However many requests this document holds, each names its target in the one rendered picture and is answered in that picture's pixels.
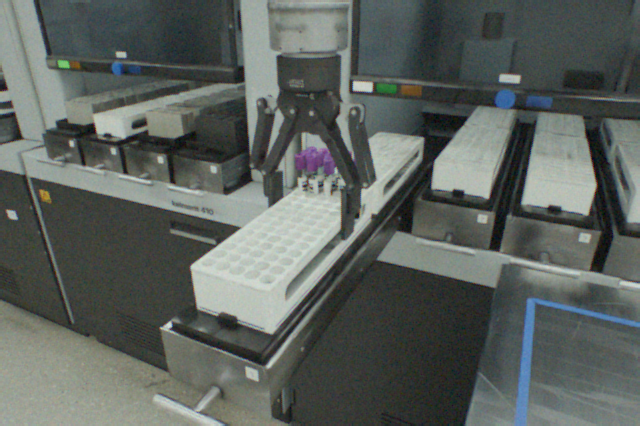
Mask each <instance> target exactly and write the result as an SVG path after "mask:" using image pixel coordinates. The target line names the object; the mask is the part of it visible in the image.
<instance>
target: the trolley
mask: <svg viewBox="0 0 640 426"><path fill-rule="evenodd" d="M465 426H640V293H636V292H631V291H627V290H622V289H617V288H613V287H608V286H603V285H600V284H595V283H591V282H586V281H581V280H577V279H572V278H567V277H563V276H559V275H554V274H550V273H545V272H540V271H536V270H531V269H527V268H522V267H517V266H514V265H509V264H504V263H501V265H500V268H499V273H498V277H497V282H496V287H495V291H494V296H493V300H492V305H491V310H490V314H489V319H488V323H487V328H486V331H485V336H484V341H483V345H482V350H481V354H480V359H479V364H478V368H477V373H476V377H475V382H474V386H473V391H472V396H471V400H470V404H469V408H468V413H467V418H466V422H465Z"/></svg>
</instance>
